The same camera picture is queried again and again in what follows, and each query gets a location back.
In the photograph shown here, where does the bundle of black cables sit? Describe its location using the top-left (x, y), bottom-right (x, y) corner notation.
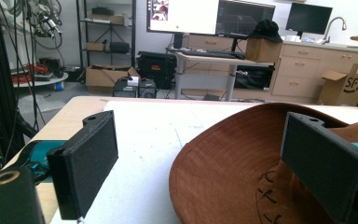
top-left (0, 0), bottom-right (41, 180)

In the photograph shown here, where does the curved metal faucet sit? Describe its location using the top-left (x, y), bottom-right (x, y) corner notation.
top-left (322, 16), bottom-right (348, 45)

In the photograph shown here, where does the black cap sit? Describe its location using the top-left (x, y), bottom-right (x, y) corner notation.
top-left (248, 19), bottom-right (283, 44)

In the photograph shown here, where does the grey standing desk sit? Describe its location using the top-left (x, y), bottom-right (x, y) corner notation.
top-left (173, 50), bottom-right (275, 102)

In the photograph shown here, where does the beige drawer cabinet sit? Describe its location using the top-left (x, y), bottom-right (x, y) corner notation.
top-left (183, 35), bottom-right (358, 105)

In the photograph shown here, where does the printed cardboard box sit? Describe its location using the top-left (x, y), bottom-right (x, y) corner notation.
top-left (316, 63), bottom-right (358, 106)

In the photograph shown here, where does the small black monitor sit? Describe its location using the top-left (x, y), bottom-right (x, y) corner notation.
top-left (284, 2), bottom-right (334, 35)

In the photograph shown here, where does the white table mat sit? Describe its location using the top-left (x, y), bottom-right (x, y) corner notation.
top-left (49, 100), bottom-right (358, 224)

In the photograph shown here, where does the black equipment case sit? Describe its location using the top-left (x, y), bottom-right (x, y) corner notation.
top-left (136, 50), bottom-right (178, 91)

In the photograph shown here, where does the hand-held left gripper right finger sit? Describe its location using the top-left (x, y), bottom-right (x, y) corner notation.
top-left (280, 111), bottom-right (358, 224)

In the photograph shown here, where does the black metal shelf rack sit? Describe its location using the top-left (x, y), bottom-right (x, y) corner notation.
top-left (76, 0), bottom-right (137, 70)

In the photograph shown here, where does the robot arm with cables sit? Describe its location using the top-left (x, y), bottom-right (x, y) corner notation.
top-left (0, 0), bottom-right (63, 40)

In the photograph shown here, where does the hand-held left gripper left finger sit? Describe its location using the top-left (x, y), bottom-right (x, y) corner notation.
top-left (46, 109), bottom-right (119, 221)

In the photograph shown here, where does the open cardboard box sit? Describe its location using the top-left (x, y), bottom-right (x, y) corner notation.
top-left (85, 64), bottom-right (141, 94)

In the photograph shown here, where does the large white-screen monitor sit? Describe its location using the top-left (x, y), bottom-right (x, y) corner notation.
top-left (145, 0), bottom-right (221, 35)

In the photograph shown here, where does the dark-screen monitor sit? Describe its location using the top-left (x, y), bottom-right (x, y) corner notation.
top-left (215, 0), bottom-right (276, 39)

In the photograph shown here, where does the plain cardboard box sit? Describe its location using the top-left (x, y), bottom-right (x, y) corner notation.
top-left (245, 37), bottom-right (283, 63)

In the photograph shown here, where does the round white table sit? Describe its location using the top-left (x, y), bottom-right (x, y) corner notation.
top-left (11, 63), bottom-right (70, 89)

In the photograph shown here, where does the black keyboard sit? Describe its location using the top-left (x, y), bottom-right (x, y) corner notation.
top-left (182, 49), bottom-right (246, 61)

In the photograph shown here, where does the brown baseball cap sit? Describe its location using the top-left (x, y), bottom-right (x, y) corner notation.
top-left (168, 102), bottom-right (358, 224)

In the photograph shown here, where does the black computer box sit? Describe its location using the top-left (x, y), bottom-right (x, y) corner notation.
top-left (112, 77), bottom-right (158, 99)

